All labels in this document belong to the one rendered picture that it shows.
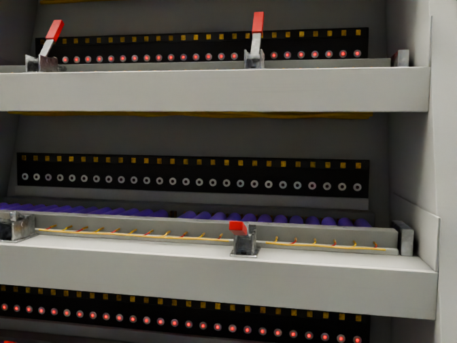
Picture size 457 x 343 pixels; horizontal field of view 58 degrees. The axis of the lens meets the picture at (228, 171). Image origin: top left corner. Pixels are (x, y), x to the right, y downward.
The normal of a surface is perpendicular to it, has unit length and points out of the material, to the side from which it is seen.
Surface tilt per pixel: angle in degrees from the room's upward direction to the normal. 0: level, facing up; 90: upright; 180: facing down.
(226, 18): 90
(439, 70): 90
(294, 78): 105
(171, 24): 90
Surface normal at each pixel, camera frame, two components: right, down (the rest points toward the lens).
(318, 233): -0.17, 0.07
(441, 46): -0.16, -0.20
